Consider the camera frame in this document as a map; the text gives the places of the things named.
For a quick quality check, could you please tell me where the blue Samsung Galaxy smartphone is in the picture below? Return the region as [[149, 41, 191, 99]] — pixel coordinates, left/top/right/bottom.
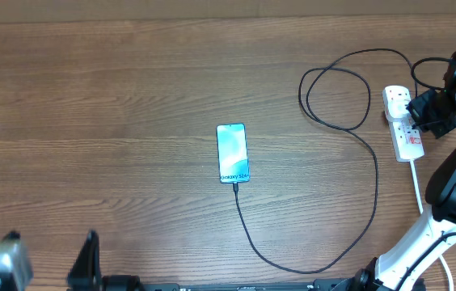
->
[[216, 124, 251, 183]]

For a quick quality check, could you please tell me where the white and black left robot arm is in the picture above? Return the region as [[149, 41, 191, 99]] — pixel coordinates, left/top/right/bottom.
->
[[0, 230, 143, 291]]

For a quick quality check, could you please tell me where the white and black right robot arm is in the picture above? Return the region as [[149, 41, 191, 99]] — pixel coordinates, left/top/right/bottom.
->
[[313, 52, 456, 290]]

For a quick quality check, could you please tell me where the white charger plug adapter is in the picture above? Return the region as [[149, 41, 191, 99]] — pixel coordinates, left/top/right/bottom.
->
[[384, 95, 411, 122]]

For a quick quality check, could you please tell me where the white power strip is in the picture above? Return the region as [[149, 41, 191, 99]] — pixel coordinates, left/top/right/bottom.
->
[[382, 85, 424, 162]]

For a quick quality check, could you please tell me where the white power strip cord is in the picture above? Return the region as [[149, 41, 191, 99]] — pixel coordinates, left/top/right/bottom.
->
[[408, 159, 455, 291]]

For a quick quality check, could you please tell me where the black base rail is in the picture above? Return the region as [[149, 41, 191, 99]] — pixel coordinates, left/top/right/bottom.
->
[[140, 278, 360, 291]]

